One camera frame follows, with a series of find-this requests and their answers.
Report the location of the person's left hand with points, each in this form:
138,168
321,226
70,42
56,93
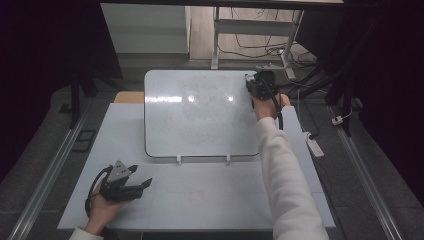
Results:
103,210

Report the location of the white desk frame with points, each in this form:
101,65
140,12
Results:
253,27

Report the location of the white whiteboard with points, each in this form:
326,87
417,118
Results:
200,126

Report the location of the white whiteboard stand clip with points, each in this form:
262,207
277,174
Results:
228,158
179,159

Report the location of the aluminium rail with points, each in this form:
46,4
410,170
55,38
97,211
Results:
50,176
366,176

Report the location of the black curtain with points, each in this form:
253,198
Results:
390,83
43,66

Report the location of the person's right hand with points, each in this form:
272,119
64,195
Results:
265,108

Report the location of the black floor frame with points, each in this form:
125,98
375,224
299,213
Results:
84,140

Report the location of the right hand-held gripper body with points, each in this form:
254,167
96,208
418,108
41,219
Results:
265,85

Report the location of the white cabinet panel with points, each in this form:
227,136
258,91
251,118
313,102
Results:
146,28

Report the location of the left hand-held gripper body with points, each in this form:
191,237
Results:
116,186

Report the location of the black metal stand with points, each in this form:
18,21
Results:
343,90
75,100

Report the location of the white power strip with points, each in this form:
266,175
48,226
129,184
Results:
314,145

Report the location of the small white adapter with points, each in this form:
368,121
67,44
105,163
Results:
337,120

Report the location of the white table mat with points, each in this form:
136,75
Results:
186,200

